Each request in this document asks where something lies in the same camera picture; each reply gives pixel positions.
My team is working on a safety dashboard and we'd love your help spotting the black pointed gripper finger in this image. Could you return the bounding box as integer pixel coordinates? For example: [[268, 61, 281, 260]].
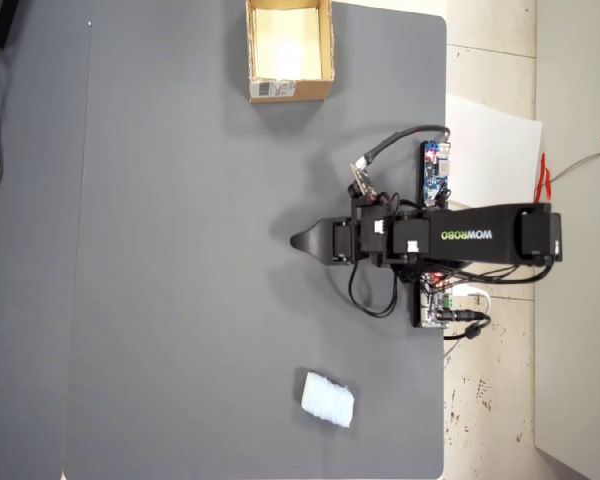
[[289, 218, 335, 265]]

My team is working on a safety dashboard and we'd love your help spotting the wide grey desk mat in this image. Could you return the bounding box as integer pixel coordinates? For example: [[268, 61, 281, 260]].
[[61, 0, 449, 480]]

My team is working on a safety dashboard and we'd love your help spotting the black object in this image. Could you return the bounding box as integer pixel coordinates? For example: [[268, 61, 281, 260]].
[[0, 0, 22, 50]]

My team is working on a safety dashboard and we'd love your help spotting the white motor controller board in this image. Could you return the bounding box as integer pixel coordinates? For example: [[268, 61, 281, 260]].
[[411, 272, 456, 330]]

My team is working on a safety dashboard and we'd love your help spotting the white usb cable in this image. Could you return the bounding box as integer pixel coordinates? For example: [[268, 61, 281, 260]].
[[452, 284, 494, 315]]

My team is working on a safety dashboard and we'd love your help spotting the barcode shipping label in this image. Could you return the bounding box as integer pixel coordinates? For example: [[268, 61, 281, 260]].
[[254, 81, 297, 100]]

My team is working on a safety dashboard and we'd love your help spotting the thin black servo cable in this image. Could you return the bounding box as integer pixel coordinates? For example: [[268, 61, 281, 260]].
[[347, 258, 399, 319]]

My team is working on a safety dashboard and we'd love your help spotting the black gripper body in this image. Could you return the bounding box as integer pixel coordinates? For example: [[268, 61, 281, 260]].
[[332, 198, 387, 267]]

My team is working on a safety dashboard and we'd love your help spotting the white paper sheet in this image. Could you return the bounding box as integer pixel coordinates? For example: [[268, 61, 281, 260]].
[[444, 94, 544, 224]]

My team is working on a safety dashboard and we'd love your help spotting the narrow grey desk mat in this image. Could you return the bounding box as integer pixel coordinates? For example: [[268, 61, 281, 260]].
[[0, 0, 92, 480]]

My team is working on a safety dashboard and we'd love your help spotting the open cardboard box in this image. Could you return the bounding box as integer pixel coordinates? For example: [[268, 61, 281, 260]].
[[244, 0, 336, 105]]

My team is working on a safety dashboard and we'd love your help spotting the blue circuit board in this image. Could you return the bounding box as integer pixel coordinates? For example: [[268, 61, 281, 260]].
[[419, 141, 453, 209]]

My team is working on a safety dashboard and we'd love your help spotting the white cabinet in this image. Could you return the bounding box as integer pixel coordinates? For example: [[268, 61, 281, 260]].
[[532, 0, 600, 480]]

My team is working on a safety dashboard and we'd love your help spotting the black camera cable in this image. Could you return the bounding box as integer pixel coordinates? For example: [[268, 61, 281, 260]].
[[357, 124, 452, 171]]

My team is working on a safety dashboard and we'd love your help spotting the black power cable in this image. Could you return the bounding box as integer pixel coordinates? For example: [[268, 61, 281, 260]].
[[443, 308, 493, 343]]

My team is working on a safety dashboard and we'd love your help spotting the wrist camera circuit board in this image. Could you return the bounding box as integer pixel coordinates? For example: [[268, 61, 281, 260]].
[[347, 160, 379, 199]]

